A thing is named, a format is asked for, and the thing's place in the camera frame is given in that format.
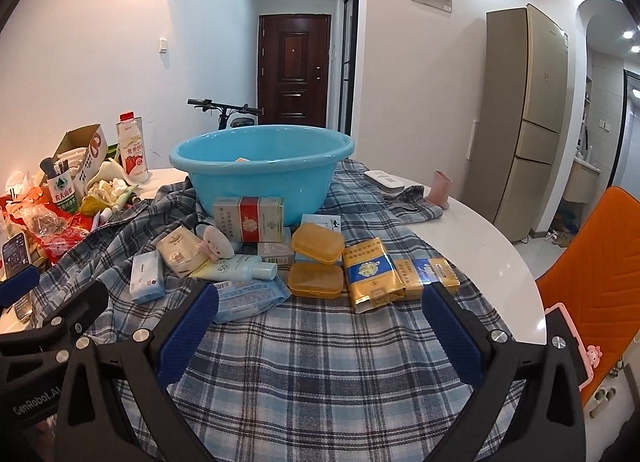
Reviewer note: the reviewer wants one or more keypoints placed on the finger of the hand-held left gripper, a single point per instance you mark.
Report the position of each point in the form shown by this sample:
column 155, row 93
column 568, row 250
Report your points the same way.
column 17, row 287
column 75, row 307

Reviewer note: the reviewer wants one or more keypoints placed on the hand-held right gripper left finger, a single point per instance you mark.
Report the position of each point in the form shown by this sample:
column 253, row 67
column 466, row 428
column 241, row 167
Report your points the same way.
column 187, row 332

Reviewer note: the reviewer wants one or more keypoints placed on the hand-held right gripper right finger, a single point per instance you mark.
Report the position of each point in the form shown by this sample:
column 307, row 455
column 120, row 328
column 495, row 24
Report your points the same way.
column 455, row 337

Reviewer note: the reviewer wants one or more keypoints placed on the light blue plastic basin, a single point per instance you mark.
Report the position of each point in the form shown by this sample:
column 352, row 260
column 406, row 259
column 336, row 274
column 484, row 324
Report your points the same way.
column 260, row 181

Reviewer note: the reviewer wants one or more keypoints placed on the smartphone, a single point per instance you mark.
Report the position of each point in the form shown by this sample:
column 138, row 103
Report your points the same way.
column 15, row 252

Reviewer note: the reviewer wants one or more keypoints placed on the blue and yellow carton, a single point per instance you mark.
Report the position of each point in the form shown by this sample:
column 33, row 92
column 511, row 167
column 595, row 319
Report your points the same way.
column 430, row 274

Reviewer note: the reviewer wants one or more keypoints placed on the white and blue tissue pack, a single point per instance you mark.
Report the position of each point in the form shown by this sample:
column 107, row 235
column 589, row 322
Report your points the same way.
column 147, row 277

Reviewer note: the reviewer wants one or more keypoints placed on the light blue wet wipes pack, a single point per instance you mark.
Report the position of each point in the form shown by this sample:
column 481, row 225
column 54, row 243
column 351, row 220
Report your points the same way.
column 250, row 299

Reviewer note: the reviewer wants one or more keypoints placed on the pile of red snack bags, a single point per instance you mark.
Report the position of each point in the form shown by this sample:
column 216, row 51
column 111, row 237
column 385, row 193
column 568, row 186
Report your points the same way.
column 45, row 222

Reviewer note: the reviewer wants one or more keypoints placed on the light blue sunscreen tube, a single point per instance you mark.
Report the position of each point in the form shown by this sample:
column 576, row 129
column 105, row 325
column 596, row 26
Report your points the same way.
column 235, row 271

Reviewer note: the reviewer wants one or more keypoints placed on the cream box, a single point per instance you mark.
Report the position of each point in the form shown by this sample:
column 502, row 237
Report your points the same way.
column 180, row 249

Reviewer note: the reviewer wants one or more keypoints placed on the yellow carton with blue emblem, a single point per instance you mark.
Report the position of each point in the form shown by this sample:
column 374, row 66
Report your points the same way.
column 372, row 277

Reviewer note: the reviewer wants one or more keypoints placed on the green label bottle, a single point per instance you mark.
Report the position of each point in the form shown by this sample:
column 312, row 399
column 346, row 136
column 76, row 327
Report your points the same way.
column 62, row 192

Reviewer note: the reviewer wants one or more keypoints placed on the small grey box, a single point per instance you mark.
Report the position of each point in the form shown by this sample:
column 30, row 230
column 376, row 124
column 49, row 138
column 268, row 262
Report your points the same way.
column 276, row 253

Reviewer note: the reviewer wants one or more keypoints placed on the pink phone case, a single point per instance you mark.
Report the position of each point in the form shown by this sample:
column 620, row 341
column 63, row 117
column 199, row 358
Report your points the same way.
column 575, row 347

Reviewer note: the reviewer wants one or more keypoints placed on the grey carton with red band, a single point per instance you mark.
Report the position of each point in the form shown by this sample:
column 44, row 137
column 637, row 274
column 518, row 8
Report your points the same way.
column 248, row 219

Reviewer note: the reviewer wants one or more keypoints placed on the pile of white wrappers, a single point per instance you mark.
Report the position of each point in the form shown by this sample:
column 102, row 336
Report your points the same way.
column 110, row 181

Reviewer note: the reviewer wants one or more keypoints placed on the blue plaid cloth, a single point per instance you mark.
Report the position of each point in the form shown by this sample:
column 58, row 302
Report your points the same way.
column 310, row 377

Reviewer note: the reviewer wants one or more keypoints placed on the yellow lidded plastic box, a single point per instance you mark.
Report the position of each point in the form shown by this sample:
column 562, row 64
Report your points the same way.
column 317, row 242
column 316, row 280

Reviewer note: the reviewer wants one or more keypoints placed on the pink cup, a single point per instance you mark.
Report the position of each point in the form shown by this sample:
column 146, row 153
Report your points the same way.
column 439, row 189

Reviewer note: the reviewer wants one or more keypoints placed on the orange chair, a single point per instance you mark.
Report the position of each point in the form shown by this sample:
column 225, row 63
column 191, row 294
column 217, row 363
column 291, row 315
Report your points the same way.
column 590, row 267

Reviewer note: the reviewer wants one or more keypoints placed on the open cardboard box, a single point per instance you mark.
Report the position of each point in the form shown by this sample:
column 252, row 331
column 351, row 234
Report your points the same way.
column 85, row 146

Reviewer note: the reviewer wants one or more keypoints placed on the white power strip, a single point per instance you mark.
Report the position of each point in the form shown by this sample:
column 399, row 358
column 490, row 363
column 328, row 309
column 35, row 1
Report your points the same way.
column 603, row 399

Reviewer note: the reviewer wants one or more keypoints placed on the white flat case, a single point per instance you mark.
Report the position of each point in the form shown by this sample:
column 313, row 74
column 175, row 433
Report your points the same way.
column 385, row 180

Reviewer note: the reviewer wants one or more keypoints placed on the white vanity cabinet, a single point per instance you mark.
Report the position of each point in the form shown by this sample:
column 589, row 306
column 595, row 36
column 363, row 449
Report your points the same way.
column 582, row 179

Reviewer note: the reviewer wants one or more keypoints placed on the beige refrigerator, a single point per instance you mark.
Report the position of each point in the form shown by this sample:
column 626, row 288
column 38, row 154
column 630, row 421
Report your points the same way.
column 525, row 131

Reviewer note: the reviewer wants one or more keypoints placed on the black bicycle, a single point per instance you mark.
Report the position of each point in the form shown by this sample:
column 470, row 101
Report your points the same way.
column 225, row 109

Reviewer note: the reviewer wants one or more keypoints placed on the dark brown door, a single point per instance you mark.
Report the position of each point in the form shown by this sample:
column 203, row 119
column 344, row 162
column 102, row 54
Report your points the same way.
column 295, row 71

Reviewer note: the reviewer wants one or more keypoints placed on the black framed glass door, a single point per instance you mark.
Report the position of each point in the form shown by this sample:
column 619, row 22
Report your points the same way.
column 350, row 51

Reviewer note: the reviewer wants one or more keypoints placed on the ceiling spotlight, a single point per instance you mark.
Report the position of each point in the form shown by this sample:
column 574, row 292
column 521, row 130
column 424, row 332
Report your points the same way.
column 627, row 34

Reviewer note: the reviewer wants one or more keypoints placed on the white wall switch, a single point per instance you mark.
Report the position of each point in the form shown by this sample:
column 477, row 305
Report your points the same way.
column 163, row 45

